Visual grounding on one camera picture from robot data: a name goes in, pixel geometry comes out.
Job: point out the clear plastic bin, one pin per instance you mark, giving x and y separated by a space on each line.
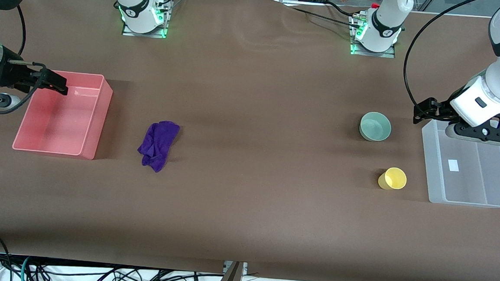
468 186

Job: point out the purple cloth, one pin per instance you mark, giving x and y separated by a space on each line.
158 143

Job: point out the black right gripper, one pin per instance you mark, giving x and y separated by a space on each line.
11 75

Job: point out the pink plastic bin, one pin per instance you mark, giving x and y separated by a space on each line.
60 124

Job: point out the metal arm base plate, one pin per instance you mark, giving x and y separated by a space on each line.
359 52
128 32

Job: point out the yellow cup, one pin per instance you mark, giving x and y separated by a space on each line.
393 179

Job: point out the white label sticker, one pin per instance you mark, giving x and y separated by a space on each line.
453 165

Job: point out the pale green bowl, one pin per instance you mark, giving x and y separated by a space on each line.
375 127

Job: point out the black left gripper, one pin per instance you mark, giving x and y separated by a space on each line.
439 109

